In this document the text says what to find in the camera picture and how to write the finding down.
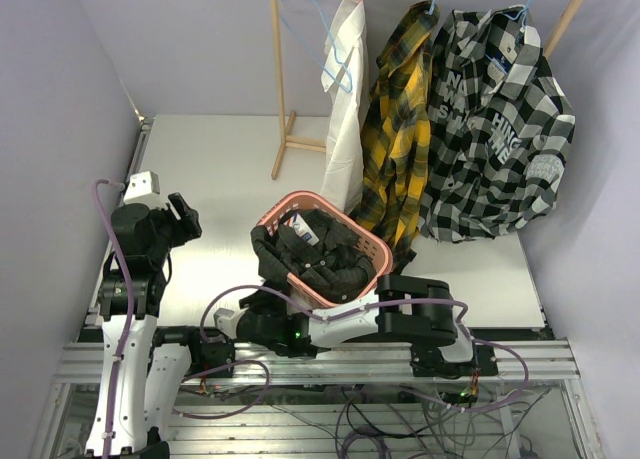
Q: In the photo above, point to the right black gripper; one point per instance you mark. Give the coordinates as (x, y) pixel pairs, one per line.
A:
(260, 298)

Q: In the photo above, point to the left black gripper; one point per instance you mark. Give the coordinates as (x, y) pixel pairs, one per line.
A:
(188, 226)

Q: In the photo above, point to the dark pinstriped shirt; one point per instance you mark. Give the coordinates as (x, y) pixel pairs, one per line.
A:
(334, 268)

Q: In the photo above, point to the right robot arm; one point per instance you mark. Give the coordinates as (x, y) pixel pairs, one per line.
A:
(400, 309)

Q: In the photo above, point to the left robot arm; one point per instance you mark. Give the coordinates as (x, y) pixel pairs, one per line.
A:
(142, 367)

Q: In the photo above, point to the yellow plaid shirt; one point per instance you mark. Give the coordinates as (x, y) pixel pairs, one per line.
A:
(396, 135)

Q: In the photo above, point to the black white checkered shirt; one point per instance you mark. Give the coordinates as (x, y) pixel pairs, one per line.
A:
(501, 128)

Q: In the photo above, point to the blue hanger of checkered shirt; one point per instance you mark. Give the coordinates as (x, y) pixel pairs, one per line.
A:
(525, 9)

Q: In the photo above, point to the pink plastic basket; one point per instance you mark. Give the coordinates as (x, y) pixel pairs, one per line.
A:
(372, 246)

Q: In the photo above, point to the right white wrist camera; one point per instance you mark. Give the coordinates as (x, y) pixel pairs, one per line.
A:
(227, 320)

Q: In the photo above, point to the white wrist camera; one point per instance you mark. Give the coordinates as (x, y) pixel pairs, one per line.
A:
(144, 188)
(227, 320)

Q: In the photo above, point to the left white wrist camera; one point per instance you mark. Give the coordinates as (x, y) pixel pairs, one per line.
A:
(144, 188)

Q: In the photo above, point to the aluminium frame base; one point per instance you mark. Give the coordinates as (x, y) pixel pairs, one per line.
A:
(491, 276)

